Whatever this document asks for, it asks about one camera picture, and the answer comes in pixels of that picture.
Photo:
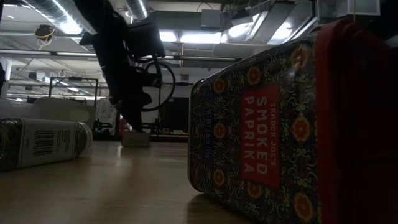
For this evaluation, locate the white-lidded spice jar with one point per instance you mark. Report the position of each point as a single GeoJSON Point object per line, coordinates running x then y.
{"type": "Point", "coordinates": [46, 143]}

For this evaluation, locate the frosted white plastic bin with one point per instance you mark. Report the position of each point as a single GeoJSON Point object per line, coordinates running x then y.
{"type": "Point", "coordinates": [15, 110]}

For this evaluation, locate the small round silver duct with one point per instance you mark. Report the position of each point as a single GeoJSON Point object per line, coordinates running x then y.
{"type": "Point", "coordinates": [138, 7]}

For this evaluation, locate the long horizontal light rail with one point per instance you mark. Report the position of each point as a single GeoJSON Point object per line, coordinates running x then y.
{"type": "Point", "coordinates": [71, 53]}

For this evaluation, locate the black background chair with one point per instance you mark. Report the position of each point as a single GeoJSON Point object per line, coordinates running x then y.
{"type": "Point", "coordinates": [101, 129]}

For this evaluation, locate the ceiling light panel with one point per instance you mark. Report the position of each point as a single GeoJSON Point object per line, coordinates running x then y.
{"type": "Point", "coordinates": [168, 36]}
{"type": "Point", "coordinates": [200, 38]}

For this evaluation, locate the white post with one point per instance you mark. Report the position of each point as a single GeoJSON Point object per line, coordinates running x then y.
{"type": "Point", "coordinates": [5, 81]}

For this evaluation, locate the grey square duct box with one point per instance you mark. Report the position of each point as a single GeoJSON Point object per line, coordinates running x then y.
{"type": "Point", "coordinates": [211, 18]}

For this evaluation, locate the black workstation frame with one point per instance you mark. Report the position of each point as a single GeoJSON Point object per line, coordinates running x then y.
{"type": "Point", "coordinates": [182, 83]}

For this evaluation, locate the pale grey spice jar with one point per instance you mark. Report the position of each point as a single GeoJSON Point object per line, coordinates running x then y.
{"type": "Point", "coordinates": [135, 140]}

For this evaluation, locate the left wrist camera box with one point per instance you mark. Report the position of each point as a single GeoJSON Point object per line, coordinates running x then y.
{"type": "Point", "coordinates": [146, 37]}

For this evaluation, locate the black metal table frame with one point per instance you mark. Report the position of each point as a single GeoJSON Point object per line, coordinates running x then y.
{"type": "Point", "coordinates": [171, 138]}

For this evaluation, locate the black background cabinet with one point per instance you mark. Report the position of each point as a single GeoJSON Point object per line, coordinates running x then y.
{"type": "Point", "coordinates": [174, 115]}

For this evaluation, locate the rectangular silver ventilation duct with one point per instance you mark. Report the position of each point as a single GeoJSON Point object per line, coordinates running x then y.
{"type": "Point", "coordinates": [270, 21]}

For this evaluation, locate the red background object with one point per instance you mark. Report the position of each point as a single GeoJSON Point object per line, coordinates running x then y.
{"type": "Point", "coordinates": [124, 127]}

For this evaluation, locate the smoked paprika tin red lid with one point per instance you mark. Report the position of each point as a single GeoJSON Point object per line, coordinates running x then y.
{"type": "Point", "coordinates": [261, 137]}

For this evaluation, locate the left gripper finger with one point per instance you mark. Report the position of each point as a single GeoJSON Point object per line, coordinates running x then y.
{"type": "Point", "coordinates": [135, 118]}

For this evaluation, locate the white patterned cloth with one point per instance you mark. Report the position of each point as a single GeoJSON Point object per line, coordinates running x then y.
{"type": "Point", "coordinates": [105, 115]}

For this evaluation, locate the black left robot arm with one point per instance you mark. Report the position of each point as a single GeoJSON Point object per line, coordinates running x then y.
{"type": "Point", "coordinates": [102, 25]}

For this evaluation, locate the large round silver duct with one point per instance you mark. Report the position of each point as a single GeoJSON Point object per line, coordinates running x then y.
{"type": "Point", "coordinates": [62, 15]}

